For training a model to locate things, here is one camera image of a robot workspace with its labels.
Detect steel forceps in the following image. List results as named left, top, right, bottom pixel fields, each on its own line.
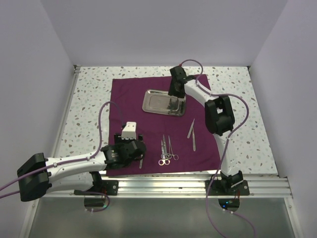
left=139, top=159, right=143, bottom=169

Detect steel scissors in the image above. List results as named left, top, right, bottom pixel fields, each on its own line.
left=161, top=135, right=171, bottom=159
left=158, top=141, right=170, bottom=166

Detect steel hemostat clamp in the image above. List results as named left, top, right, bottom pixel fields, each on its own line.
left=168, top=136, right=179, bottom=161

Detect purple surgical drape cloth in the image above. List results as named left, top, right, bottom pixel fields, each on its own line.
left=106, top=76, right=220, bottom=176

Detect steel scalpel handle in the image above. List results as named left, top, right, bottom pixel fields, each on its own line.
left=192, top=129, right=196, bottom=152

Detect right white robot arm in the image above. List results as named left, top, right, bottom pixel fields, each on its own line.
left=168, top=65, right=243, bottom=195

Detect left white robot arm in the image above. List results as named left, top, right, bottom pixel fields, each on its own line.
left=17, top=133, right=147, bottom=202

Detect steel instrument tray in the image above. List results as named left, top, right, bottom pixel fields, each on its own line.
left=142, top=89, right=186, bottom=117

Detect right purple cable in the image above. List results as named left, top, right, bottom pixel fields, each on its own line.
left=180, top=59, right=256, bottom=238

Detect purple cable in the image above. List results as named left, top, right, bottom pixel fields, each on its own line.
left=0, top=101, right=127, bottom=214
left=180, top=59, right=256, bottom=238

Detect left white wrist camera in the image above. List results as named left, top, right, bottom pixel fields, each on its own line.
left=121, top=121, right=137, bottom=140

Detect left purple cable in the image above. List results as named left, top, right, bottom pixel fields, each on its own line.
left=0, top=101, right=127, bottom=214

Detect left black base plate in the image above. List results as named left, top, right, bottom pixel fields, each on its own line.
left=74, top=180, right=119, bottom=196

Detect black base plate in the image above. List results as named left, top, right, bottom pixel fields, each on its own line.
left=74, top=180, right=119, bottom=196
left=208, top=171, right=250, bottom=196

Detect left aluminium side rail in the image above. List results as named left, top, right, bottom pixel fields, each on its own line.
left=44, top=65, right=81, bottom=160

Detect aluminium mounting rail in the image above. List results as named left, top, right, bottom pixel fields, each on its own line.
left=45, top=173, right=292, bottom=199

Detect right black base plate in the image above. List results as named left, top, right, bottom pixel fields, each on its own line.
left=208, top=171, right=250, bottom=196

